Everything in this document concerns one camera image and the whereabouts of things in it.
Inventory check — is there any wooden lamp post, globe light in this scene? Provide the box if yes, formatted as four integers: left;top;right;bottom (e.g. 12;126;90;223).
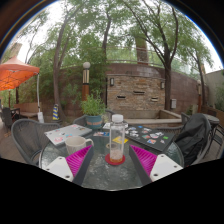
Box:
196;79;204;113
81;61;92;103

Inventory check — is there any round dark patio table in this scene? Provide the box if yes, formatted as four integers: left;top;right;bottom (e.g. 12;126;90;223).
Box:
203;113;221;126

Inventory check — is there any orange canopy with white pole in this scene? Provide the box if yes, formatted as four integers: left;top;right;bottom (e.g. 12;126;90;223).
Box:
0;56;45;124

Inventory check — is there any black metal patio chair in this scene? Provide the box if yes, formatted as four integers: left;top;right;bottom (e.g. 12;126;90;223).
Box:
211;124;224;158

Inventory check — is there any green plant in blue pot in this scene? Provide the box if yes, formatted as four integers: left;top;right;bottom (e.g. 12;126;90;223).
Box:
79;93;107;131

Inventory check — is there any white ribbed mug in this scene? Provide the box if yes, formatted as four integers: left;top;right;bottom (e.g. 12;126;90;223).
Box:
64;135;95;156

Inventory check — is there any clear bottle with white cap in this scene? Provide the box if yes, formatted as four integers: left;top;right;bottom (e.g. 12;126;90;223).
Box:
109;113;127;164

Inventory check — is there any blue-yellow striped bollard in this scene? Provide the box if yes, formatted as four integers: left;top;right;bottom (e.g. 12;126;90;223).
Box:
52;103;61;122

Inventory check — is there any black laptop with stickers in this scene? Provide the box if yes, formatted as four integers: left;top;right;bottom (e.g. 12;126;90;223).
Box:
124;124;175;153

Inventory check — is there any flat round red coaster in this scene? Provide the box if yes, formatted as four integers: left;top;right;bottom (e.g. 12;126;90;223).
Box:
104;153;127;167

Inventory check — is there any large tree with forked trunk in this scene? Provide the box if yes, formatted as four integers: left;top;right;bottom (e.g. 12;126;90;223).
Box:
123;0;215;112

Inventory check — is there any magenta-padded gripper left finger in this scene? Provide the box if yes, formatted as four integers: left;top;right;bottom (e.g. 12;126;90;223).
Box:
43;144;96;187

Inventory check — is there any silver laptop with stickers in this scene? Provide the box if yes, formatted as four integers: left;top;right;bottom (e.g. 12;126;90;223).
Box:
43;123;94;147

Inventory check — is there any yellow sticker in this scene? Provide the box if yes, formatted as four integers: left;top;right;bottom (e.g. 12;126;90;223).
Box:
112;135;130;145

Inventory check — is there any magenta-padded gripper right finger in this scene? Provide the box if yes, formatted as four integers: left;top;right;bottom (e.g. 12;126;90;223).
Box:
128;144;185;187

